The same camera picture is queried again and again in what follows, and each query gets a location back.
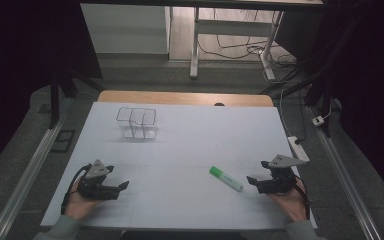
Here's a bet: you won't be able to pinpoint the person's right hand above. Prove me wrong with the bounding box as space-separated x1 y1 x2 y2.
267 179 310 223

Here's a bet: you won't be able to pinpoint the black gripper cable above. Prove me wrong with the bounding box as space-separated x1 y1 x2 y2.
293 182 312 221
60 163 93 216

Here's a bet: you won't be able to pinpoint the wooden table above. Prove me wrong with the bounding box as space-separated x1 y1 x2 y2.
96 89 275 108

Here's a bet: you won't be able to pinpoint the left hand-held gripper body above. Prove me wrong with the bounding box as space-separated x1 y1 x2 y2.
76 159 121 202

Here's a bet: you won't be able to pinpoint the black curtain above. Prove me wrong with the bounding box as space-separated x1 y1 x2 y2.
0 0 104 183
326 0 384 209

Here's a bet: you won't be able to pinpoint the aluminium rail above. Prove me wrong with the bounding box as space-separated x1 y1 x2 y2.
0 97 75 240
305 105 383 240

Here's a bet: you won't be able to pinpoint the clear acrylic organizer box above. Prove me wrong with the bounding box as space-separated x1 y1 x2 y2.
115 106 159 141

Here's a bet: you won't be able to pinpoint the green highlighter marker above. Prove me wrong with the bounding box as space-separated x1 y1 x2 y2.
208 165 245 194

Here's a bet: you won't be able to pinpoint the person's left hand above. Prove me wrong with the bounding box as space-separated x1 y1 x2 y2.
64 178 105 221

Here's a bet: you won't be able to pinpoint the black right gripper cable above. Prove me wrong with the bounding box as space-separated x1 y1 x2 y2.
293 182 312 221

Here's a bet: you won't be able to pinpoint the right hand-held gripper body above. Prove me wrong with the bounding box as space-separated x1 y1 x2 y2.
256 153 308 196

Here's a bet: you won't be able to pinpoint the white desk frame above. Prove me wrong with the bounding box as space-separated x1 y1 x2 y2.
189 6 285 82

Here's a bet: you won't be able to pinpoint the white table board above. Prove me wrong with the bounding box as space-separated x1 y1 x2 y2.
40 101 318 232

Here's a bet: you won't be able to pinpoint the black square floor frame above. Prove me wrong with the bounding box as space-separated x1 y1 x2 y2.
50 129 77 154

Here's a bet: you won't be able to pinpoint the white power strip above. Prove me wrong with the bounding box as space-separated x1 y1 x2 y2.
286 135 311 163

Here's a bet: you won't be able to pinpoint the black floor cables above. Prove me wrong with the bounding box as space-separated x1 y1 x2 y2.
197 9 298 69

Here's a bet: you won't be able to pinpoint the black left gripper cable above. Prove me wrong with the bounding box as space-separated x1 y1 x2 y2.
60 163 93 216

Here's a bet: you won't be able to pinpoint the white panel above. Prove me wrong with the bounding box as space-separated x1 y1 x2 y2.
79 3 172 55

